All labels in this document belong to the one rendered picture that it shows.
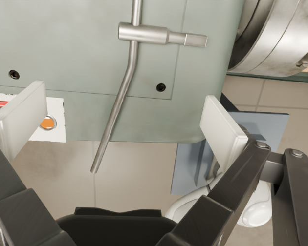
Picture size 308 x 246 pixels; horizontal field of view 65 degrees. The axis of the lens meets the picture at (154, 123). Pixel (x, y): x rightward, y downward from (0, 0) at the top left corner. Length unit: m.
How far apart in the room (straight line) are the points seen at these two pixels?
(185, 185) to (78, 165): 1.11
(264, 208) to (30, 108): 0.79
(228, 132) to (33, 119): 0.13
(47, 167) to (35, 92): 1.94
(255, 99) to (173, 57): 1.60
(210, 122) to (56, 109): 0.26
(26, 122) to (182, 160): 0.93
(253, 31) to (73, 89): 0.29
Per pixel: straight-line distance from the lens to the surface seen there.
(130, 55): 0.33
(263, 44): 0.44
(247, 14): 0.45
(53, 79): 0.38
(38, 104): 0.20
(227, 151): 0.16
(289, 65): 0.50
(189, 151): 1.05
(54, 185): 2.23
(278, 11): 0.42
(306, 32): 0.45
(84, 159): 2.00
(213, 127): 0.18
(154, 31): 0.32
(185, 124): 0.39
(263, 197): 0.87
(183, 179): 1.14
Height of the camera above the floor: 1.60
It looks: 63 degrees down
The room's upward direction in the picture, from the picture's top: 171 degrees clockwise
